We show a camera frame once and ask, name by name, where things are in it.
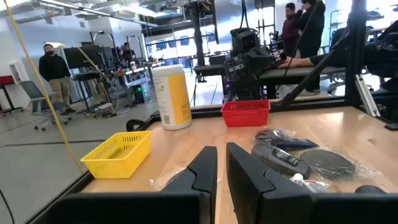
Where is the red topped stool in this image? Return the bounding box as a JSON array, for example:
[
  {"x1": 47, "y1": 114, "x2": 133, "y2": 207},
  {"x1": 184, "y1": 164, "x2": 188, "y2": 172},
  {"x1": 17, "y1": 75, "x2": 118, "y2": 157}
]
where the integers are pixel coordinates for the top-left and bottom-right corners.
[{"x1": 0, "y1": 75, "x2": 24, "y2": 118}]

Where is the grey office chair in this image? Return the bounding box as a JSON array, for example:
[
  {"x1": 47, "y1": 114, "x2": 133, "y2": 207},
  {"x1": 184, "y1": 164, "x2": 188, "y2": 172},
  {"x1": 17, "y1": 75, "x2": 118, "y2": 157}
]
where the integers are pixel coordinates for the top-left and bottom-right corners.
[{"x1": 19, "y1": 80, "x2": 72, "y2": 131}]

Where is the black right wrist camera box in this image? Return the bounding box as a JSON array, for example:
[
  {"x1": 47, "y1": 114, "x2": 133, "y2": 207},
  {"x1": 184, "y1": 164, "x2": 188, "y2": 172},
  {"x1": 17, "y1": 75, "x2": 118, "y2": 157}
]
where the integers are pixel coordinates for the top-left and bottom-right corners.
[{"x1": 229, "y1": 27, "x2": 261, "y2": 56}]

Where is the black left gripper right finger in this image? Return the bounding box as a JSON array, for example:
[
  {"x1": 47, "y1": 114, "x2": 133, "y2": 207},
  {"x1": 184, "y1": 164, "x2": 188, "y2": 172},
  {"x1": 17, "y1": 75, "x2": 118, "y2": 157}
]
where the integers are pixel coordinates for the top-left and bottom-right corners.
[{"x1": 226, "y1": 142, "x2": 313, "y2": 224}]

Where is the silver aluminium extrusion piece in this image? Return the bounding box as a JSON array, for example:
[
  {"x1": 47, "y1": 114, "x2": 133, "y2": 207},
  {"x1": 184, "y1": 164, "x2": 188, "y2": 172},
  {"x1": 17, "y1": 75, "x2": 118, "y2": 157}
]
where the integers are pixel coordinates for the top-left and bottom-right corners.
[{"x1": 354, "y1": 73, "x2": 382, "y2": 118}]

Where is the red plastic basket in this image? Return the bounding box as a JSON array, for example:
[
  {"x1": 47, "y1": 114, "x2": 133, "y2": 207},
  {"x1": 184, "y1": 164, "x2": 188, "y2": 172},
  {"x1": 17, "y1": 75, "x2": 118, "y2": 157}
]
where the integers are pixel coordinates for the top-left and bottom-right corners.
[{"x1": 220, "y1": 99, "x2": 271, "y2": 128}]

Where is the yellow plastic basket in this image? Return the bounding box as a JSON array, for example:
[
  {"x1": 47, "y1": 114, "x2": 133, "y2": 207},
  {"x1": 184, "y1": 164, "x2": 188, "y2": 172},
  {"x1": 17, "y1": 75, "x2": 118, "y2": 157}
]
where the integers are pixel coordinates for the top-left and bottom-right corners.
[{"x1": 80, "y1": 130, "x2": 152, "y2": 180}]

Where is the dark blue flat tube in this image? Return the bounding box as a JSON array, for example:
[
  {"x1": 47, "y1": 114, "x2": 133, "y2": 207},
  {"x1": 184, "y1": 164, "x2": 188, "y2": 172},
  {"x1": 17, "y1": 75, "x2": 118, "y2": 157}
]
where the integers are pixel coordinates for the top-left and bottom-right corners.
[{"x1": 269, "y1": 138, "x2": 320, "y2": 152}]

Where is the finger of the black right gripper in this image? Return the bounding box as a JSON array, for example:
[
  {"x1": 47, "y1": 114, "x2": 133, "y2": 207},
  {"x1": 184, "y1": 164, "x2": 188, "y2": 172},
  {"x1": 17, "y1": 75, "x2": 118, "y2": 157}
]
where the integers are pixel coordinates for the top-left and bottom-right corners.
[
  {"x1": 269, "y1": 40, "x2": 287, "y2": 67},
  {"x1": 224, "y1": 55, "x2": 246, "y2": 82}
]

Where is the person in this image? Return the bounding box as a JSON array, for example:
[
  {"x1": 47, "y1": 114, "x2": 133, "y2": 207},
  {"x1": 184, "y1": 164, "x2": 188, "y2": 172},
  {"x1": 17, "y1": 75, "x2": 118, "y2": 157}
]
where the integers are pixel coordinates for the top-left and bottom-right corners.
[
  {"x1": 278, "y1": 20, "x2": 398, "y2": 82},
  {"x1": 38, "y1": 43, "x2": 77, "y2": 114},
  {"x1": 294, "y1": 0, "x2": 326, "y2": 94},
  {"x1": 279, "y1": 2, "x2": 301, "y2": 58},
  {"x1": 119, "y1": 42, "x2": 137, "y2": 68}
]

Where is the black workbench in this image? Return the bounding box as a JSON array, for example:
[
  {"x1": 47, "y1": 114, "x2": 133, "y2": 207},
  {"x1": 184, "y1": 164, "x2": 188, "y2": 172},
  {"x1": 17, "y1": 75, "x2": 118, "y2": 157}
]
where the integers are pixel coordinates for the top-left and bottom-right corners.
[{"x1": 193, "y1": 64, "x2": 348, "y2": 86}]

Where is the white wipes canister yellow label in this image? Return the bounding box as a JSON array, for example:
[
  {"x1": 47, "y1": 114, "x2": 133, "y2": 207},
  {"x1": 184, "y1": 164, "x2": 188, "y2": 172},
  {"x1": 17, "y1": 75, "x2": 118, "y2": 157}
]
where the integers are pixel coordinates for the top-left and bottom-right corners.
[{"x1": 151, "y1": 64, "x2": 193, "y2": 131}]

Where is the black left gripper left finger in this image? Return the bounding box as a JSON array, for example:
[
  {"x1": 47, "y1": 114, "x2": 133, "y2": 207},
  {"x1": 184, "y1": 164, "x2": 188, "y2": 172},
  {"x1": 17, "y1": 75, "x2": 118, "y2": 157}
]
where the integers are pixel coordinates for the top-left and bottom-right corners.
[{"x1": 161, "y1": 146, "x2": 218, "y2": 224}]

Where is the yellow hanging cable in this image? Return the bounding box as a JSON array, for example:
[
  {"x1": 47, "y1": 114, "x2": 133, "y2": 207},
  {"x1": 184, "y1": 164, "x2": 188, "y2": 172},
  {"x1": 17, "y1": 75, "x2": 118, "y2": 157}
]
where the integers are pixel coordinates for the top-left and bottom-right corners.
[{"x1": 2, "y1": 0, "x2": 85, "y2": 174}]

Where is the black monitor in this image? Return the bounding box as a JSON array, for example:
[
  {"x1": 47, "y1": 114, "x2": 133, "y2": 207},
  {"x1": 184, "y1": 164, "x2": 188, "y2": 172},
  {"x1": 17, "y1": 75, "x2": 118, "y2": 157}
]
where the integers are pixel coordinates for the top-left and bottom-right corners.
[{"x1": 63, "y1": 45, "x2": 105, "y2": 70}]

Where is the black sponge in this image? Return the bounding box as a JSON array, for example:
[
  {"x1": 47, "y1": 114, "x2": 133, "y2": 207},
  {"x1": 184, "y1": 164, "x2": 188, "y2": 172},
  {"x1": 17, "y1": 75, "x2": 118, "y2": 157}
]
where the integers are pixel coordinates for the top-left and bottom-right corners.
[
  {"x1": 254, "y1": 128, "x2": 298, "y2": 144},
  {"x1": 298, "y1": 146, "x2": 383, "y2": 183},
  {"x1": 149, "y1": 166, "x2": 187, "y2": 191}
]

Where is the black cable loop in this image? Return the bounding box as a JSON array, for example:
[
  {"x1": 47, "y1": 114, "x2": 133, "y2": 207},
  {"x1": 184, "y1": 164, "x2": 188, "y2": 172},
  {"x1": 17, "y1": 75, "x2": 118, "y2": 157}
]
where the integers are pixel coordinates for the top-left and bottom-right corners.
[{"x1": 126, "y1": 119, "x2": 156, "y2": 132}]

